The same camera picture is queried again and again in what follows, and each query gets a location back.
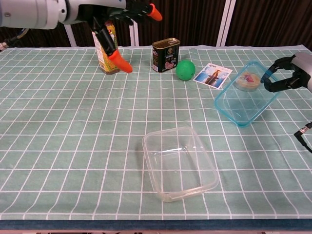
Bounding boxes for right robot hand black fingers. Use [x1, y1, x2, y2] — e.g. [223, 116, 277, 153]
[260, 52, 312, 93]

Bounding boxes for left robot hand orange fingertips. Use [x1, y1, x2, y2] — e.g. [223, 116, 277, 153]
[65, 0, 163, 74]

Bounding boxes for blue transparent plastic container lid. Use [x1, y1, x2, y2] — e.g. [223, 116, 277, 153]
[214, 60, 281, 127]

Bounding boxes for clear plastic container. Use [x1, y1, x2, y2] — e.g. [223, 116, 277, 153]
[142, 126, 219, 203]

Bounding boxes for tea bottle yellow cap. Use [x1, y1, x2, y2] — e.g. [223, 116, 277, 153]
[94, 20, 121, 75]

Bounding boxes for round flat tin red label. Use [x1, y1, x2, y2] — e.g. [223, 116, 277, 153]
[235, 72, 260, 91]

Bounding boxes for dark green luncheon meat can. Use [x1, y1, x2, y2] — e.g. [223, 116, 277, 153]
[152, 38, 181, 73]

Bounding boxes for photo postcard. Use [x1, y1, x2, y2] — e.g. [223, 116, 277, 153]
[193, 62, 233, 89]

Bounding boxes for green ball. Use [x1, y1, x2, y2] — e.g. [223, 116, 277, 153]
[175, 60, 196, 81]

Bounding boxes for green checked tablecloth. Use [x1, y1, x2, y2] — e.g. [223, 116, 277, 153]
[0, 45, 312, 221]

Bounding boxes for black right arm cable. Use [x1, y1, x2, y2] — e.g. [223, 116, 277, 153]
[293, 121, 312, 154]

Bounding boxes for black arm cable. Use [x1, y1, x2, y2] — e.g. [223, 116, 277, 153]
[0, 28, 29, 51]
[293, 121, 312, 154]

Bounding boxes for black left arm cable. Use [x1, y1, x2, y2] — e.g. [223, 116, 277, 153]
[0, 28, 29, 51]

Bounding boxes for dark folding screen white frame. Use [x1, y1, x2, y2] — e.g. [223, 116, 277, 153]
[0, 0, 312, 48]

